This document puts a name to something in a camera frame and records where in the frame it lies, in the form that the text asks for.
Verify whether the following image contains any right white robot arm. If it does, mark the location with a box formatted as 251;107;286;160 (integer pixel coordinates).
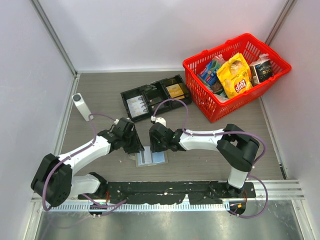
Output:
149;122;260;198

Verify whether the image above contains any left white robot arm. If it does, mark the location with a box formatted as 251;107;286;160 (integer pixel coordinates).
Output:
30;117;144;211

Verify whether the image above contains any white cards stack in tray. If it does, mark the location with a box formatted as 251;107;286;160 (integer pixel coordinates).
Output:
126;95;149;118

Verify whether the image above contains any black three-compartment card tray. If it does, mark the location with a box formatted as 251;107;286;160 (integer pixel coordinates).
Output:
120;74;192;122

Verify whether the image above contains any black cards stack in tray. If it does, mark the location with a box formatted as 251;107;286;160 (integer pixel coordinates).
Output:
149;96;164;112

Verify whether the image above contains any gold cards stack in tray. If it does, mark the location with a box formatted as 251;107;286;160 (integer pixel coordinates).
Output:
166;83;189;100

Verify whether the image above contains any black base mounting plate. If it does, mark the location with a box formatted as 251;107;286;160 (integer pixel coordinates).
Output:
86;181;256;205

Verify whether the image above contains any white cylindrical bottle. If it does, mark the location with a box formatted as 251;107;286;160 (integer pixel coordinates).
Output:
72;93;94;122

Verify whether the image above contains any blue toothpaste box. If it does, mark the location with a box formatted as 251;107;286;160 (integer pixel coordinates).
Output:
197;62;218;87

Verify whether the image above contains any green sponge pack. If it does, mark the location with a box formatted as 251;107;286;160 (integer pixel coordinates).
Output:
208;59;221;74

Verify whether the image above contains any red plastic shopping basket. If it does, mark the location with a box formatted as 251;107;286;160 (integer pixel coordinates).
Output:
182;33;292;123

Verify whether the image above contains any yellow Lays chips bag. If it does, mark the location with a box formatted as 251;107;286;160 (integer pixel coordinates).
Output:
216;52;253;99

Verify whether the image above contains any black coffee package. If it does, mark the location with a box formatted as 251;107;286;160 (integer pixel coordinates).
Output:
249;59;274;86

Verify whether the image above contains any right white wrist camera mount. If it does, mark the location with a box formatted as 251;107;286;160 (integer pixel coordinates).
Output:
150;115;167;127

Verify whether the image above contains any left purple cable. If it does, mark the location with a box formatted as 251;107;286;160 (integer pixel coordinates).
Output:
42;112;130;217

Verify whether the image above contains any purple cable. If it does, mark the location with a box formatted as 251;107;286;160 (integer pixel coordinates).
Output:
42;112;130;217
149;98;270;221

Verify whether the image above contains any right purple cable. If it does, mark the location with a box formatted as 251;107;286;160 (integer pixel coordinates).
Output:
149;98;270;221

